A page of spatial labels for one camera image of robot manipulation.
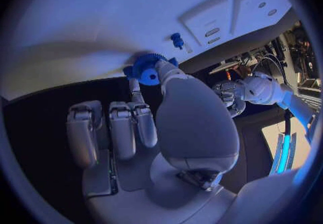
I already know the glowing light bar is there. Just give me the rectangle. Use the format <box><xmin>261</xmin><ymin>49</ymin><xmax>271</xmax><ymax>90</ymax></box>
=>
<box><xmin>269</xmin><ymin>132</ymin><xmax>298</xmax><ymax>177</ymax></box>

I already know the white cable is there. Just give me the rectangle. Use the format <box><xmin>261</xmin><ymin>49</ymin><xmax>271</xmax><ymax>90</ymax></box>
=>
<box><xmin>251</xmin><ymin>53</ymin><xmax>290</xmax><ymax>85</ymax></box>

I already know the white task board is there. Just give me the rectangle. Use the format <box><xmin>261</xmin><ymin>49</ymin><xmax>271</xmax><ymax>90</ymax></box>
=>
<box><xmin>1</xmin><ymin>0</ymin><xmax>295</xmax><ymax>101</ymax></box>

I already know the blue gear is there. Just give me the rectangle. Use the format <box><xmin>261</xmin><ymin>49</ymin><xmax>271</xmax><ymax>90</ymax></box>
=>
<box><xmin>132</xmin><ymin>52</ymin><xmax>169</xmax><ymax>87</ymax></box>

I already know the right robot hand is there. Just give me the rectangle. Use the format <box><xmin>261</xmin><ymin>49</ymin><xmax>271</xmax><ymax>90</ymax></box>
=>
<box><xmin>65</xmin><ymin>60</ymin><xmax>241</xmax><ymax>224</ymax></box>

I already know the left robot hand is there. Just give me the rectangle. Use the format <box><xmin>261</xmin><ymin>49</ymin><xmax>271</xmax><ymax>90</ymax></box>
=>
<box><xmin>211</xmin><ymin>81</ymin><xmax>247</xmax><ymax>118</ymax></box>

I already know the blue peg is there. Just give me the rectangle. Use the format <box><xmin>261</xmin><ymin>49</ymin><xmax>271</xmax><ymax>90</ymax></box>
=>
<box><xmin>170</xmin><ymin>32</ymin><xmax>185</xmax><ymax>50</ymax></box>

